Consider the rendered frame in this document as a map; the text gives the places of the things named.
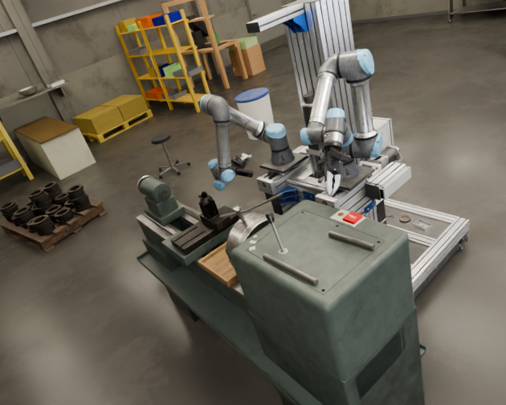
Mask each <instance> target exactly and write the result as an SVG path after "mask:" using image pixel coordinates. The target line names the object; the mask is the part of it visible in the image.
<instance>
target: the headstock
mask: <svg viewBox="0 0 506 405"><path fill-rule="evenodd" d="M339 210H340V209H337V208H335V207H330V206H327V205H324V204H321V203H318V202H313V201H310V200H307V199H306V200H303V201H301V202H299V203H298V204H296V205H295V206H294V207H293V208H291V209H290V210H288V211H286V212H285V213H284V214H282V215H281V216H280V217H278V218H277V219H275V220H274V224H275V228H276V230H277V232H278V235H279V237H280V241H281V243H282V245H283V247H284V248H286V249H287V250H288V252H287V253H285V254H279V250H280V246H279V243H278V240H277V238H276V236H275V232H274V230H273V228H272V225H271V224H270V223H269V224H268V225H267V226H266V227H264V228H263V229H261V230H260V231H258V232H256V233H255V234H254V235H253V236H255V235H257V237H255V238H254V237H253V236H251V237H250V238H248V239H247V240H245V241H244V242H242V243H241V244H240V245H239V246H237V247H235V248H234V249H233V250H232V251H231V254H230V257H231V262H232V264H233V266H234V269H235V272H236V275H237V277H238V279H239V283H240V285H241V288H242V290H243V294H244V296H245V299H246V301H247V305H248V307H249V310H250V312H251V314H253V315H254V316H255V317H257V318H258V319H260V320H261V321H262V322H263V323H264V324H266V325H267V326H269V327H270V328H271V329H273V330H274V331H275V332H277V333H278V334H279V335H280V336H281V337H283V338H284V339H286V340H287V341H288V342H290V343H291V344H293V345H294V346H295V347H296V348H297V349H298V350H300V351H301V352H303V353H304V354H306V355H307V356H308V357H310V358H311V359H312V360H313V361H314V362H316V363H317V364H319V365H320V366H321V367H323V368H324V369H325V370H327V371H328V372H329V373H330V374H332V375H333V376H334V377H336V378H337V379H339V380H341V381H345V380H347V379H348V378H349V377H350V376H351V375H352V374H353V373H354V372H355V370H356V369H357V368H358V367H359V366H360V365H361V364H362V363H363V362H364V361H365V360H366V359H367V358H368V357H369V356H370V355H371V354H372V353H373V352H374V351H375V350H376V349H377V348H378V347H379V346H380V345H381V344H382V343H383V342H384V341H385V340H386V338H387V337H388V336H389V335H390V334H391V333H392V332H393V331H394V330H395V329H396V328H397V327H398V326H399V325H400V324H401V323H402V321H403V320H404V319H405V318H406V317H407V316H408V315H409V314H410V313H411V312H412V311H413V310H414V292H413V283H412V274H411V264H410V247H409V238H408V234H407V232H406V231H403V230H400V229H398V228H396V227H391V226H389V225H386V224H384V223H379V222H377V221H374V220H372V219H368V218H365V219H364V220H363V221H361V222H360V223H359V224H358V225H356V226H355V227H353V226H350V225H348V224H346V223H342V222H340V221H337V220H335V219H331V218H330V217H332V216H333V215H335V214H336V213H337V212H338V211H339ZM330 231H333V232H336V233H339V234H342V235H346V236H349V237H352V238H354V239H359V240H362V241H365V242H367V243H371V244H374V245H375V248H374V249H373V250H370V249H368V248H365V247H361V246H358V245H356V244H353V243H348V242H345V241H343V240H340V239H336V238H333V237H331V236H328V233H329V232H330ZM251 240H254V241H256V243H249V242H250V241H251ZM254 246H255V249H254V250H250V249H249V248H250V247H254ZM264 253H266V254H268V255H269V256H272V257H274V258H276V259H277V260H280V261H282V262H284V263H286V264H288V265H290V266H292V267H294V268H296V269H298V270H300V271H302V272H304V273H306V274H308V275H310V276H312V277H314V278H316V279H318V280H319V282H318V284H317V285H314V284H312V283H310V282H308V281H306V280H304V279H302V278H301V277H299V276H297V275H295V274H293V273H291V272H289V271H287V270H285V269H283V268H281V267H279V266H277V265H276V264H273V263H272V262H270V261H268V260H265V259H264V258H263V254H264Z"/></svg>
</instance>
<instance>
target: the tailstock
mask: <svg viewBox="0 0 506 405"><path fill-rule="evenodd" d="M144 179H145V180H144ZM143 180H144V181H143ZM142 181H143V182H142ZM141 182H142V183H141ZM137 189H138V190H139V191H140V192H141V193H142V194H145V195H147V196H146V197H145V201H146V203H147V205H148V207H146V208H145V209H144V211H145V213H146V215H148V216H149V217H150V218H151V219H153V220H154V221H156V222H157V223H159V224H161V225H162V226H163V227H164V226H165V225H167V224H168V223H171V222H172V221H174V220H175V219H177V218H179V217H180V216H182V215H184V214H185V213H186V210H185V208H184V206H182V205H180V204H178V203H177V201H176V199H175V197H174V196H173V195H172V194H171V189H170V187H169V186H168V185H166V184H165V183H163V182H160V181H158V180H156V179H155V178H154V177H152V176H149V175H145V176H143V177H142V178H140V180H139V181H138V183H137Z"/></svg>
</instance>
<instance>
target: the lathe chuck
mask: <svg viewBox="0 0 506 405"><path fill-rule="evenodd" d="M243 217H244V219H245V220H247V223H246V224H244V225H242V224H241V223H242V220H239V221H238V222H237V223H236V224H235V225H234V226H233V227H232V229H231V232H230V234H229V235H228V238H227V242H226V253H227V254H229V255H230V254H231V251H232V250H233V249H234V248H236V247H237V246H238V245H239V241H240V239H241V237H242V235H243V233H244V232H245V230H246V229H247V228H248V227H249V226H250V225H251V224H252V223H253V222H254V221H256V220H257V219H261V218H263V217H266V215H265V214H264V213H263V212H261V214H259V213H256V212H251V213H249V214H247V215H244V216H243Z"/></svg>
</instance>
